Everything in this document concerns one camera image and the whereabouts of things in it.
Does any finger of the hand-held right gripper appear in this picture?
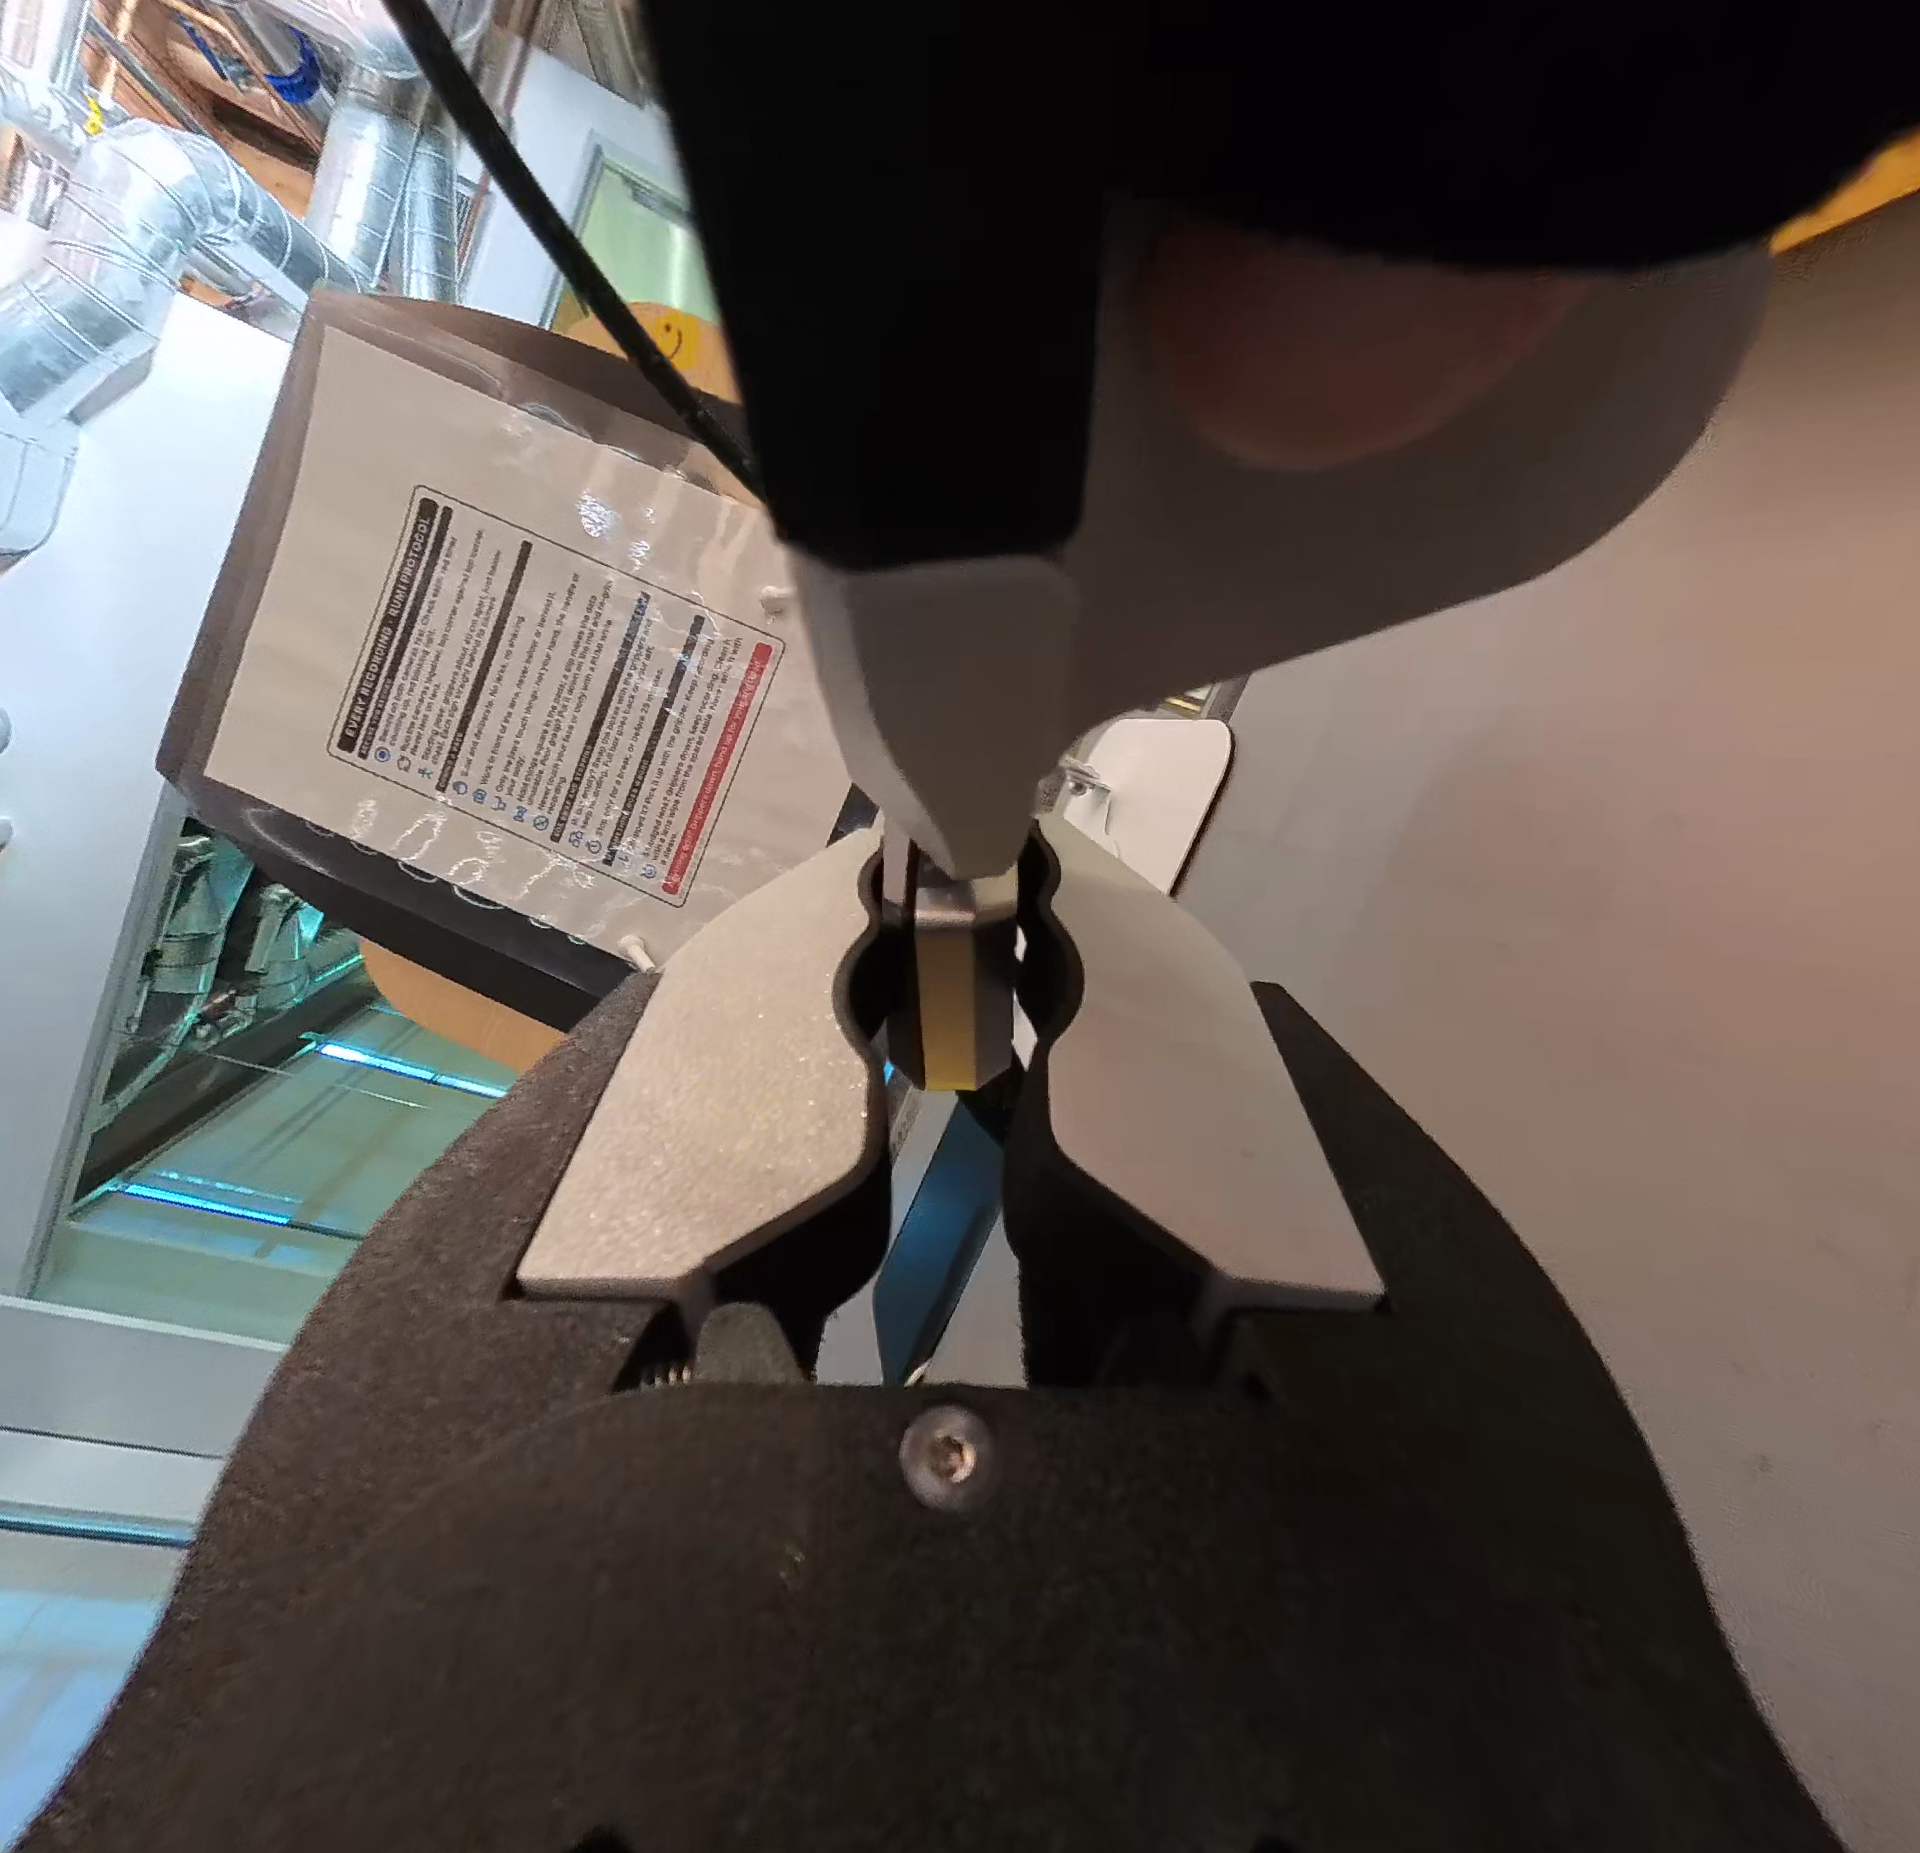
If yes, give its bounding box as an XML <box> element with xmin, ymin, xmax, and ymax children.
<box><xmin>787</xmin><ymin>551</ymin><xmax>1083</xmax><ymax>883</ymax></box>
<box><xmin>1076</xmin><ymin>203</ymin><xmax>1778</xmax><ymax>734</ymax></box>

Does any instruction sheet in plastic sleeve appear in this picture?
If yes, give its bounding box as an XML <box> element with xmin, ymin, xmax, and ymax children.
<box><xmin>202</xmin><ymin>320</ymin><xmax>839</xmax><ymax>972</ymax></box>

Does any braided black hdmi cable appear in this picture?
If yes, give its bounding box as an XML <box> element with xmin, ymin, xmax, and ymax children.
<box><xmin>879</xmin><ymin>826</ymin><xmax>1040</xmax><ymax>1097</ymax></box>

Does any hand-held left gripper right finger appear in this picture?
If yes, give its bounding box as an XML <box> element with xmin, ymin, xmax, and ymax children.
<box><xmin>1001</xmin><ymin>818</ymin><xmax>1391</xmax><ymax>1381</ymax></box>

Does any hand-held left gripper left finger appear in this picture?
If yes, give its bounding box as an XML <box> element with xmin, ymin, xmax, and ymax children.
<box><xmin>515</xmin><ymin>826</ymin><xmax>891</xmax><ymax>1375</ymax></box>

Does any white display stand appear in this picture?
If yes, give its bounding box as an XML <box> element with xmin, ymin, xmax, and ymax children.
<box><xmin>1055</xmin><ymin>714</ymin><xmax>1235</xmax><ymax>896</ymax></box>

